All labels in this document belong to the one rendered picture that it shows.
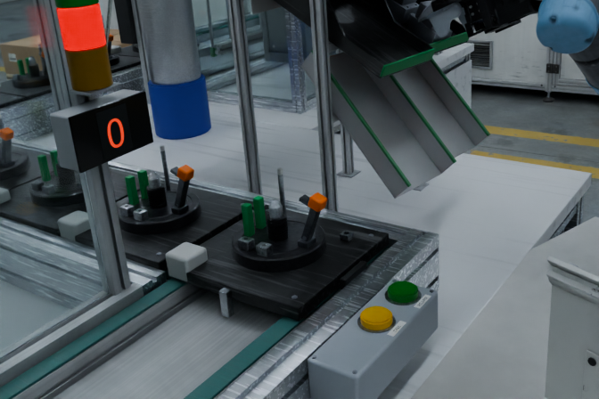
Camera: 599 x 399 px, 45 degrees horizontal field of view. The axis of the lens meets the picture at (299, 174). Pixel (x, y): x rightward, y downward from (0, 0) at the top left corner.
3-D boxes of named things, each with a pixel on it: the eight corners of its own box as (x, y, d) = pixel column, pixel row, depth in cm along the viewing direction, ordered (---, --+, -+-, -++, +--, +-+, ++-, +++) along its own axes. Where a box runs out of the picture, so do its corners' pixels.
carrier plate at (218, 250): (389, 244, 110) (389, 232, 110) (299, 321, 93) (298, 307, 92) (266, 214, 124) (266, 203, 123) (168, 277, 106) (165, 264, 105)
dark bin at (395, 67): (430, 61, 119) (447, 22, 114) (380, 79, 111) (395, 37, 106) (316, -18, 132) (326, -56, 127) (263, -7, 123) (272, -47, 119)
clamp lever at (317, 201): (315, 239, 104) (329, 198, 100) (307, 244, 102) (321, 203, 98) (296, 226, 105) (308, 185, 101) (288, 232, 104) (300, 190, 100)
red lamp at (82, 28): (115, 43, 88) (108, 2, 86) (82, 52, 84) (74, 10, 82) (88, 40, 91) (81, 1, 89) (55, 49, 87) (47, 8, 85)
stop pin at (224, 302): (234, 313, 100) (231, 289, 98) (229, 318, 99) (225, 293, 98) (226, 311, 101) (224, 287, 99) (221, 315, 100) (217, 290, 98)
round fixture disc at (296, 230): (343, 239, 109) (343, 227, 108) (290, 281, 98) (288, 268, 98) (271, 221, 117) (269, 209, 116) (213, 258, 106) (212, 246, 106)
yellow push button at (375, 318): (398, 323, 90) (397, 310, 89) (382, 340, 87) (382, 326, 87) (371, 315, 92) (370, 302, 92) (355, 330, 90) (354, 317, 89)
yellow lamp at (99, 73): (121, 82, 90) (115, 44, 88) (90, 93, 86) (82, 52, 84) (95, 79, 92) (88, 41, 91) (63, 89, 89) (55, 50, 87)
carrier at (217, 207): (259, 213, 125) (252, 145, 120) (160, 274, 107) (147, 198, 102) (162, 189, 138) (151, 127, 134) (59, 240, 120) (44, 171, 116)
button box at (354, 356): (438, 328, 98) (438, 289, 95) (359, 420, 82) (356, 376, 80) (393, 314, 102) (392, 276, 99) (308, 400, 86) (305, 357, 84)
